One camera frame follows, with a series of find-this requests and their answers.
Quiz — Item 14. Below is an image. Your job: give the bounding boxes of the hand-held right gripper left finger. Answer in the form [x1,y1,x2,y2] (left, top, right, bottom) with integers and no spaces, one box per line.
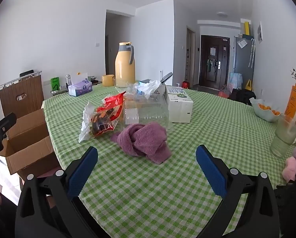
[15,146,99,238]

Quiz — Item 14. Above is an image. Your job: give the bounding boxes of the yellow thermos jug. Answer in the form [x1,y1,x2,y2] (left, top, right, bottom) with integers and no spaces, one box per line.
[115,42,136,88]

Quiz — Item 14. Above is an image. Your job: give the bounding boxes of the purple tissue box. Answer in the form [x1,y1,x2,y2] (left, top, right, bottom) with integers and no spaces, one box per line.
[68,79,93,97]

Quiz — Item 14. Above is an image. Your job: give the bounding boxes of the purple towel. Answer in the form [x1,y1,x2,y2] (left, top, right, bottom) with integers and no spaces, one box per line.
[111,122,171,164]

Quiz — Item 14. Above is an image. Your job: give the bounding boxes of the pale wooden door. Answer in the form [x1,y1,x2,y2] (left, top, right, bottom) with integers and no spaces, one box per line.
[186,26,196,87]

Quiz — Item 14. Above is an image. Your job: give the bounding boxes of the crumpled white plastic bag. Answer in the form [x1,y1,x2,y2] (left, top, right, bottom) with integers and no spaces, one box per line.
[133,80,162,101]

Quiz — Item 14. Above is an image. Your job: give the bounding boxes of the pale green bowl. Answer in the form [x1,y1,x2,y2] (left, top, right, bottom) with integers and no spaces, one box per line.
[249,97,282,122]

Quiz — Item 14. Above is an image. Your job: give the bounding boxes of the green checked tablecloth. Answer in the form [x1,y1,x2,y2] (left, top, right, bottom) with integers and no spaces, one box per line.
[41,81,296,238]

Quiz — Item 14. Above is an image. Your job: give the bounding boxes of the pastel cloth bag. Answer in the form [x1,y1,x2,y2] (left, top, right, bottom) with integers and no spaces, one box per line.
[228,73,243,91]

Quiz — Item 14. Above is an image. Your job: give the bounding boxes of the brown cardboard box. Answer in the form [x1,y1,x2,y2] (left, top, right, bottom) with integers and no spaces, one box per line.
[0,108,62,176]

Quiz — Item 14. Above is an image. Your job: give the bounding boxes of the white milk carton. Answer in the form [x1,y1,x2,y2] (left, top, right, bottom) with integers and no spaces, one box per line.
[164,85,194,124]

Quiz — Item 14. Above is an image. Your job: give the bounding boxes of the glass vase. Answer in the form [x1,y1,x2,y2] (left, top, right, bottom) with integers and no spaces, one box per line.
[270,114,296,158]

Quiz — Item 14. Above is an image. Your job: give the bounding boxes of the yellow mug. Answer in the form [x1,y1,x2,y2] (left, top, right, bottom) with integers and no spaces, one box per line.
[102,75,115,87]

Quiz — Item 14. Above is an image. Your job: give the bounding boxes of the black bag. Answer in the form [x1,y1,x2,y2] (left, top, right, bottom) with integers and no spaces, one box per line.
[231,88,257,103]

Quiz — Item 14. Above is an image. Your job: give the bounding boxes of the red snack bag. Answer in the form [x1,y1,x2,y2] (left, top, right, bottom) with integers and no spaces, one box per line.
[91,91,127,138]

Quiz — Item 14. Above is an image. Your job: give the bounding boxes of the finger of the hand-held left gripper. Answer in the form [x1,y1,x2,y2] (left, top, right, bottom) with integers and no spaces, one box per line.
[0,112,17,139]

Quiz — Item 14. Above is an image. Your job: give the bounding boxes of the white umbrellas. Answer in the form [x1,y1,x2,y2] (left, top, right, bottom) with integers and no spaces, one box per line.
[248,38,256,68]

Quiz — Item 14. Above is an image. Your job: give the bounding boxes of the orange box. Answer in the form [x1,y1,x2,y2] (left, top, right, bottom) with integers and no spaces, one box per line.
[284,81,296,129]

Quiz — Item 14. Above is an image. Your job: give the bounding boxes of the metal rack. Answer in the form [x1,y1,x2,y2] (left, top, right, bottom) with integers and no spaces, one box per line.
[0,71,42,92]

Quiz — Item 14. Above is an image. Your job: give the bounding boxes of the clear plastic container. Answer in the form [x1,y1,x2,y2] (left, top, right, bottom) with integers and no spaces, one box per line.
[123,94,169,131]

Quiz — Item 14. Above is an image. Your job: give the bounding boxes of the pile of small oranges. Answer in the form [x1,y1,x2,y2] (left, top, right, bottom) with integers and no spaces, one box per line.
[258,104,280,116]

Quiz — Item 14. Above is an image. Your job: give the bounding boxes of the dark entrance door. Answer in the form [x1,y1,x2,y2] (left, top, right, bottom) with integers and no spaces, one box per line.
[200,35,230,88]

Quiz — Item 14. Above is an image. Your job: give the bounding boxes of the white plastic wrapper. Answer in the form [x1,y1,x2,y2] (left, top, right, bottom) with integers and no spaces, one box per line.
[78,101,99,143]

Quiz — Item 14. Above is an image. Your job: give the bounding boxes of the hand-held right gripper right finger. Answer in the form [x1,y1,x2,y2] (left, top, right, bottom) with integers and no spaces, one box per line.
[196,144,280,238]

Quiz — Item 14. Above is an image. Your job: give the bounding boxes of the pink plush toy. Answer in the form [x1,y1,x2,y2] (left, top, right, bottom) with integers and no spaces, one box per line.
[282,157,296,181]

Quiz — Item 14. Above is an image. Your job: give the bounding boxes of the brown slatted storage box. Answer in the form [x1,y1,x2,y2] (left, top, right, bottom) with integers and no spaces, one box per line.
[0,76,45,119]

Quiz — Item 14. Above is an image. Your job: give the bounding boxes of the grey refrigerator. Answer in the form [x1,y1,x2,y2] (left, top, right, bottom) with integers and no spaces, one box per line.
[233,36,255,85]

